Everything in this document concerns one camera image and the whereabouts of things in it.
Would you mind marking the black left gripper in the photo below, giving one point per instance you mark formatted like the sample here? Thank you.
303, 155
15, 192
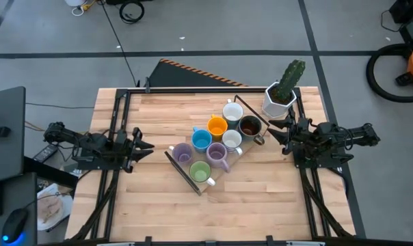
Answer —
128, 147

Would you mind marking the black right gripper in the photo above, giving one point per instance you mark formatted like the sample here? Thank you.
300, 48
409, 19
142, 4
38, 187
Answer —
299, 136

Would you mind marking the dark brown glazed mug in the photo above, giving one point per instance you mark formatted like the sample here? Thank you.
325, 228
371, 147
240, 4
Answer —
250, 127

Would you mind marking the plain mauve mug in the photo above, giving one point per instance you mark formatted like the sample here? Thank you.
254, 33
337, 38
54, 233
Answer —
183, 155

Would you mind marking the white mug blue stripes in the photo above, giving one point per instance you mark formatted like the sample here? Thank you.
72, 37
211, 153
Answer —
232, 139

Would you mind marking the teal mug brown rim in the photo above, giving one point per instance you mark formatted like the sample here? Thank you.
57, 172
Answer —
232, 112

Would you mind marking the green mug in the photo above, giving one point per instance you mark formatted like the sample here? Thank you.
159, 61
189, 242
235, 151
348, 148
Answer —
200, 171

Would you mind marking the lilac ribbed mug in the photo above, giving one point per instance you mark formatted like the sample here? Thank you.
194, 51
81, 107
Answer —
216, 154

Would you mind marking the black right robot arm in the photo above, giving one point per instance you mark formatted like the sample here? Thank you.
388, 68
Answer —
346, 131

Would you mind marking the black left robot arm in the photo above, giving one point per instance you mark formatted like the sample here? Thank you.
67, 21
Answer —
90, 140

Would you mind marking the white hexagonal plant pot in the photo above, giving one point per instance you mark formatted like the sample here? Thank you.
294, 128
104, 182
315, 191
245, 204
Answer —
271, 109

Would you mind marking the green cactus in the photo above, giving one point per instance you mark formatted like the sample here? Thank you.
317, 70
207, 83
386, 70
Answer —
290, 78

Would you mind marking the yellow mug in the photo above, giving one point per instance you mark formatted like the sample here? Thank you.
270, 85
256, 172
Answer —
217, 127

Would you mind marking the black ramp orange striped edge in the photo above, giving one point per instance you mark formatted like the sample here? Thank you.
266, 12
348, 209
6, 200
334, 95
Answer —
179, 77

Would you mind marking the black power brick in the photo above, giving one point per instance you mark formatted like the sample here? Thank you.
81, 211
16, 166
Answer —
46, 153

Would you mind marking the white paper plate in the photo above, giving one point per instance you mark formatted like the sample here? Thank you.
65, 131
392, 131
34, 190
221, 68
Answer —
51, 208

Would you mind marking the black monitor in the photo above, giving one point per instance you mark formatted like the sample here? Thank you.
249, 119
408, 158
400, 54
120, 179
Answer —
8, 157

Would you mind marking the black computer mouse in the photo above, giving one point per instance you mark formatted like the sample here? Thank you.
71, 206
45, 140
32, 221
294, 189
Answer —
15, 222

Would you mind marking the white round object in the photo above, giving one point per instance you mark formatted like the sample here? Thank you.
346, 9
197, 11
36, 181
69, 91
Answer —
75, 3

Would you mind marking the black equipment case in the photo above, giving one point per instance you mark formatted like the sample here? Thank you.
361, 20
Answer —
411, 13

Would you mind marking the black aluminium table frame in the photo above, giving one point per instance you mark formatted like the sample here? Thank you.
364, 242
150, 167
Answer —
206, 90

